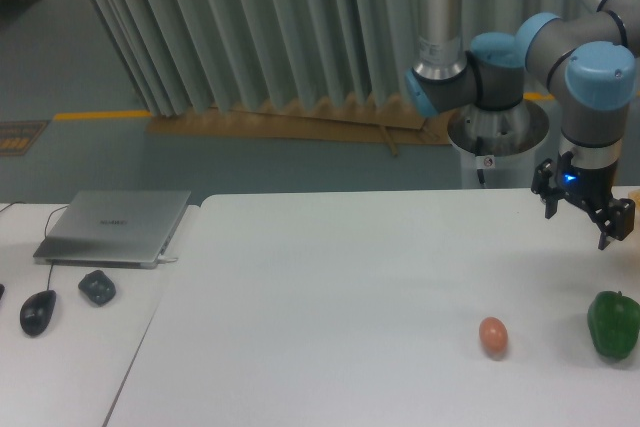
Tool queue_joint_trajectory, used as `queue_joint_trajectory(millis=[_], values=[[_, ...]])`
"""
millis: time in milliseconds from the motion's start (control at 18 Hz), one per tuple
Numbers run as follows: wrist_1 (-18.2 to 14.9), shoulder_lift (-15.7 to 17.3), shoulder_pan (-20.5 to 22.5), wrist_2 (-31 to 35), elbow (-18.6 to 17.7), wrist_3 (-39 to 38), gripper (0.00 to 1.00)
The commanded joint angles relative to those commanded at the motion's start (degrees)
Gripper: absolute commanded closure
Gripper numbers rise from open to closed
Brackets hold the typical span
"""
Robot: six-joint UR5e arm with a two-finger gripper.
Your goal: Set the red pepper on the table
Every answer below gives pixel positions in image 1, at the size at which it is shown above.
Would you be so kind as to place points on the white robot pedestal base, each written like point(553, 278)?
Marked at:
point(497, 149)

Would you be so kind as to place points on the pale green pleated curtain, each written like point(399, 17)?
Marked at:
point(199, 54)

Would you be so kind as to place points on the yellow basket corner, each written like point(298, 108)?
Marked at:
point(635, 196)

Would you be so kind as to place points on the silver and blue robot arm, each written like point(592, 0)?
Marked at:
point(588, 65)

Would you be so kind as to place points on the black computer mouse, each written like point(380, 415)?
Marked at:
point(36, 312)

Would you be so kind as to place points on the white laptop plug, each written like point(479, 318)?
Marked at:
point(166, 259)

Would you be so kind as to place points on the silver closed laptop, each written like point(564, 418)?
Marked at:
point(114, 228)

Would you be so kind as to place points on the floor warning sticker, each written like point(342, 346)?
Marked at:
point(18, 136)

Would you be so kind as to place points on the brown cardboard sheet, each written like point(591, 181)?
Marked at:
point(393, 125)

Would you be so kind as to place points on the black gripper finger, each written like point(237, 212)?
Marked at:
point(550, 195)
point(615, 220)

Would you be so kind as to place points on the brown egg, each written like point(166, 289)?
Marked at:
point(493, 337)

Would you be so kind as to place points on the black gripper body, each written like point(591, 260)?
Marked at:
point(592, 186)

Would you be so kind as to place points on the green bell pepper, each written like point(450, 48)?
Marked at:
point(613, 322)

